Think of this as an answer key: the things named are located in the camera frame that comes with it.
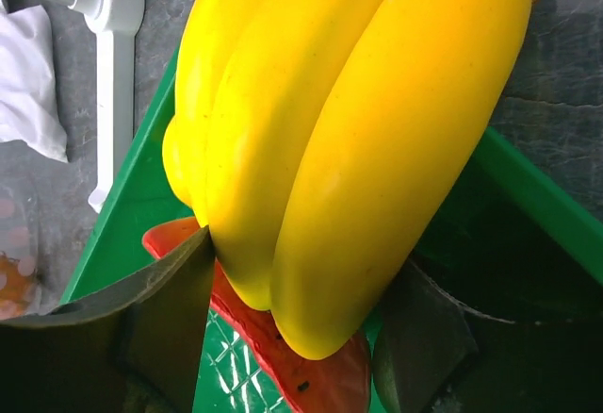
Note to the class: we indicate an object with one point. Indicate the green plastic tray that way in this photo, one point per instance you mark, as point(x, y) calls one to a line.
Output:
point(504, 239)

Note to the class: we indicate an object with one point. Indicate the silver clothes rack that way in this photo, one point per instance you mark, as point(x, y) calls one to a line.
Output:
point(115, 24)

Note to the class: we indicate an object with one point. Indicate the yellow toy banana bunch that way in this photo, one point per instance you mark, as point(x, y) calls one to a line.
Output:
point(316, 139)

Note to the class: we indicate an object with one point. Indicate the clear zip top bag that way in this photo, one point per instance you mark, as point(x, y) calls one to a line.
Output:
point(20, 228)

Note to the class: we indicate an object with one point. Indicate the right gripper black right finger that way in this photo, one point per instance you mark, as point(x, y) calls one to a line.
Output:
point(435, 353)

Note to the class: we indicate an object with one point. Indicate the toy watermelon slice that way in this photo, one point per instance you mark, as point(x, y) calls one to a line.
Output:
point(246, 366)

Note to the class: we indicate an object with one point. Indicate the toy pineapple orange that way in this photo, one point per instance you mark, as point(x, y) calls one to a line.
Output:
point(19, 284)

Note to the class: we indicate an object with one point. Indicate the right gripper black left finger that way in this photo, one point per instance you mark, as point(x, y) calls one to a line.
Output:
point(146, 329)

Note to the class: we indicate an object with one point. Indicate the white garment on hanger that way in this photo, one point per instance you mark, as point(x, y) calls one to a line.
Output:
point(28, 82)

